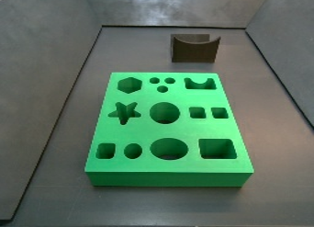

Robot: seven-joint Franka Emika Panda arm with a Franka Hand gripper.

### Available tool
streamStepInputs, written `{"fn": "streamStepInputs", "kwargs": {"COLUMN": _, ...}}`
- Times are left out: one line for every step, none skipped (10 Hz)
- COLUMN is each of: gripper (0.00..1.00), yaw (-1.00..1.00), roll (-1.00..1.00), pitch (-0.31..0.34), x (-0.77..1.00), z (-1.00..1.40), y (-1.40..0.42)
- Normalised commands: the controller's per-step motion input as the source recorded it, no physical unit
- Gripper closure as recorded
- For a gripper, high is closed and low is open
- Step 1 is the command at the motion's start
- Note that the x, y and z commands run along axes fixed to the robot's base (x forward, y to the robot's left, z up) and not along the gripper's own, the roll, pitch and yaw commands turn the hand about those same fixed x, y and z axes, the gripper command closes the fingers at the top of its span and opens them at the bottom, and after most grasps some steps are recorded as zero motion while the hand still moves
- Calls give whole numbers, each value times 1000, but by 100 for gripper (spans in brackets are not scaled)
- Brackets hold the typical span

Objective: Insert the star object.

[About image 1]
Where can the green shape sorter block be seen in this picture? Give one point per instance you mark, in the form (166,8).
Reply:
(167,134)

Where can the black curved holder block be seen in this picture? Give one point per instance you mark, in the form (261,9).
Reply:
(194,48)

